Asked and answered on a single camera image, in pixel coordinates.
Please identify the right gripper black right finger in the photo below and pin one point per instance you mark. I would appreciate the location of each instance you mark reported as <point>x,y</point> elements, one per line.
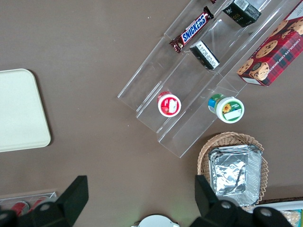
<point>213,212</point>

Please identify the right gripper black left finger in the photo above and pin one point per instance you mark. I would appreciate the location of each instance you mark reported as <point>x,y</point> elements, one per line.
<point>59,210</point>

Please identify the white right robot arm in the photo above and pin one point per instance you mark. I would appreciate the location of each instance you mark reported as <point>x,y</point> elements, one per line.
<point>156,222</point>

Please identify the light wicker basket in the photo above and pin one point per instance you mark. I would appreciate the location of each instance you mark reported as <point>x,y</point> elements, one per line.
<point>204,151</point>

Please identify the cream plastic tray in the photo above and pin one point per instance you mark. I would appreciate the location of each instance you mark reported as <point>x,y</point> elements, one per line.
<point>21,111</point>

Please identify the clear acrylic bottle rack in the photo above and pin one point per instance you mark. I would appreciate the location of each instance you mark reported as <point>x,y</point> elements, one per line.
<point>50,195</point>

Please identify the aluminium foil container stack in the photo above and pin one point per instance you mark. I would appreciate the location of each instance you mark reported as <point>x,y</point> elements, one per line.
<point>234,175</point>

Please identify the white plastic bin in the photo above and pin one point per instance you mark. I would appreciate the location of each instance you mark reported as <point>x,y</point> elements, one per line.
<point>279,207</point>

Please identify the clear cracker bag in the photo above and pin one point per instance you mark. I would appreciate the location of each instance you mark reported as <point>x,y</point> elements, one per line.
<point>294,217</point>

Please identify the green lidded yogurt cup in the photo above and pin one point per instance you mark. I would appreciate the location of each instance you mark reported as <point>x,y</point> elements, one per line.
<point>229,111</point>

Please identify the red lidded yogurt cup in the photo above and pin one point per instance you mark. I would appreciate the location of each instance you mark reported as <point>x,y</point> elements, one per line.
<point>169,107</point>

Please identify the clear acrylic stepped shelf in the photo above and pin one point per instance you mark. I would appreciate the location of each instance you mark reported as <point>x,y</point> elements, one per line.
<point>154,78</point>

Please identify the small black carton box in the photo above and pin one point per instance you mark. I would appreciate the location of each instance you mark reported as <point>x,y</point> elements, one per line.
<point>242,11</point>
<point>205,56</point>

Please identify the red tartan cookie box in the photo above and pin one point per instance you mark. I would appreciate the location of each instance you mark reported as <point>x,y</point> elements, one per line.
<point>277,52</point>

